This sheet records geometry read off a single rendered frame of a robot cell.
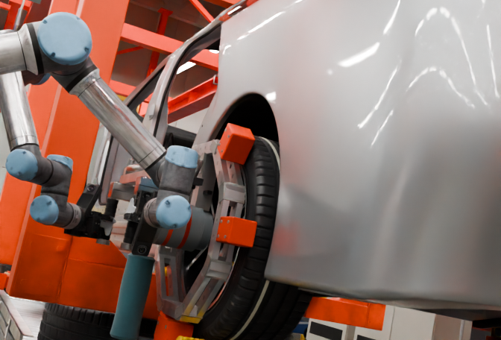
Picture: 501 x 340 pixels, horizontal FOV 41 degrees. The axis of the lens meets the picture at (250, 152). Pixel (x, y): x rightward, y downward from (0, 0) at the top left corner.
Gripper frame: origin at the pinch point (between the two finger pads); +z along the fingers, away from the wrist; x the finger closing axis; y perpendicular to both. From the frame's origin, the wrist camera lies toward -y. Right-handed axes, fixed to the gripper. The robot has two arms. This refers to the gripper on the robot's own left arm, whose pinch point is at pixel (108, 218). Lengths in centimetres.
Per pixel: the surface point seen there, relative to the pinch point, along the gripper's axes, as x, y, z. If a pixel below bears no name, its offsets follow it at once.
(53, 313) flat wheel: -43, 36, 43
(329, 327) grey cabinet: -50, 48, 592
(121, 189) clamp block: 3.4, -9.7, -0.7
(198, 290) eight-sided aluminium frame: 40.4, 17.6, -13.1
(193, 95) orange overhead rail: -312, -250, 679
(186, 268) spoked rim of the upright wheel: 19.3, 11.5, 23.2
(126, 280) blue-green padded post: 10.1, 18.2, 0.4
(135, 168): 9.7, -16.2, -5.6
